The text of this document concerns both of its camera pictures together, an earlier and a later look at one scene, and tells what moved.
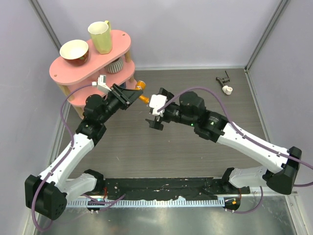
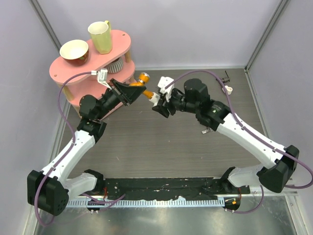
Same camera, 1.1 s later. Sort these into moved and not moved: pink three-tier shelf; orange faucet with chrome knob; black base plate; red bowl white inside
Moved: orange faucet with chrome knob
Not moved: black base plate; red bowl white inside; pink three-tier shelf
